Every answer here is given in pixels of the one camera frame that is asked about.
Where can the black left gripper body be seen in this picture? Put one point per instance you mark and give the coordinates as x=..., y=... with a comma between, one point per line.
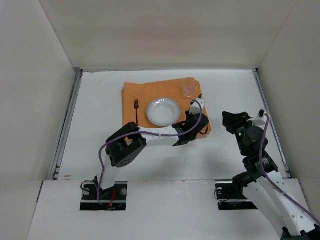
x=189, y=119

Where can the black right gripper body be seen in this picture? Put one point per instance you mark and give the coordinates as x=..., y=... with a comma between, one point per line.
x=235, y=122

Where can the white round plate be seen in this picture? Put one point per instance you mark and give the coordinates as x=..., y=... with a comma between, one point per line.
x=163, y=112

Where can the orange cloth placemat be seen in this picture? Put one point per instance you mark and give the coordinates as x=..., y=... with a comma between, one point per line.
x=147, y=92

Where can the clear drinking glass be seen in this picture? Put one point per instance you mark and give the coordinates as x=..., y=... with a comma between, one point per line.
x=188, y=87

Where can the black fork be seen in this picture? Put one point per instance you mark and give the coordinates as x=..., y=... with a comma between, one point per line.
x=136, y=107

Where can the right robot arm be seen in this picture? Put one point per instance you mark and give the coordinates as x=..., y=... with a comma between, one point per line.
x=262, y=182

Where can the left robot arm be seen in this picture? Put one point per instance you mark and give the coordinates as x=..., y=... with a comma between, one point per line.
x=123, y=147

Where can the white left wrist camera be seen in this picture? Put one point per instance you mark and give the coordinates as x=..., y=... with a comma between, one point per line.
x=197, y=106

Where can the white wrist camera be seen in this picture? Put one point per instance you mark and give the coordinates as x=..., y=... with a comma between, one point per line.
x=261, y=119
x=197, y=106

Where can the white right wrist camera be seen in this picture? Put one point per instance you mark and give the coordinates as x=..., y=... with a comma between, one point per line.
x=261, y=119

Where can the right aluminium table rail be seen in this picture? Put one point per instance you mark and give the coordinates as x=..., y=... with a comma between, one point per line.
x=272, y=126

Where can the aluminium table rail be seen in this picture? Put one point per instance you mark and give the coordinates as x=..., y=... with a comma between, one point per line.
x=272, y=126
x=59, y=153

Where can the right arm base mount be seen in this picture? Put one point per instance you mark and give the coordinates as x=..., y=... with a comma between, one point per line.
x=229, y=199

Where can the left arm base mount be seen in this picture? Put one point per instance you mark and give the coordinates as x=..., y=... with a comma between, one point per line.
x=112, y=199

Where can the left aluminium table rail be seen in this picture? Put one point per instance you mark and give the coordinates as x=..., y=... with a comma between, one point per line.
x=59, y=153

